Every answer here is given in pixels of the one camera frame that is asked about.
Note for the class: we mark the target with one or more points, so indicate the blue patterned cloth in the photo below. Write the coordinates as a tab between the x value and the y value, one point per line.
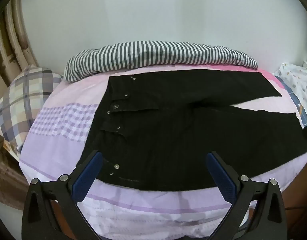
303	113

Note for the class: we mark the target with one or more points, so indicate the black pants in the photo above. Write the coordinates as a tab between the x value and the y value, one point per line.
181	130

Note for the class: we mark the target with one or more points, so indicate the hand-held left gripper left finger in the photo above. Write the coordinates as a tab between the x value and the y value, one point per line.
87	177

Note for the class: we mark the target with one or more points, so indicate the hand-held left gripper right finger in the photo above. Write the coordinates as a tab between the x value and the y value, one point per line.
222	177

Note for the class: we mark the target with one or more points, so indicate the grey white striped blanket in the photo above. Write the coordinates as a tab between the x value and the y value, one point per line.
156	52

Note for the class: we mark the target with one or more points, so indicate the white dotted cloth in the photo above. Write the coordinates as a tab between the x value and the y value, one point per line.
298	85

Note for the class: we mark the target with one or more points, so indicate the beige patterned curtain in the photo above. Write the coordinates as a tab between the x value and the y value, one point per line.
8	42

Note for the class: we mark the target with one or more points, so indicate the plaid pillow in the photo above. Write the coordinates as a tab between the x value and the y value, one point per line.
23	100

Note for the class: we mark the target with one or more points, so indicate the pink purple bed sheet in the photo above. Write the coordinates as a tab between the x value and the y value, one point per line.
63	120

